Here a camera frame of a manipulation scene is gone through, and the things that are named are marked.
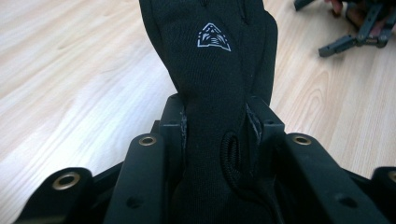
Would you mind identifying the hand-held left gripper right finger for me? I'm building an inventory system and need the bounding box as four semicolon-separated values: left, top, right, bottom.
245;95;286;175

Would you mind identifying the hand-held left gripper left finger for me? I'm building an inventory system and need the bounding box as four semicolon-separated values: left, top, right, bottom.
158;92;189;194

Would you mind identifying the black glove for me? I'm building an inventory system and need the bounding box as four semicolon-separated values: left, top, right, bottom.
138;0;279;224

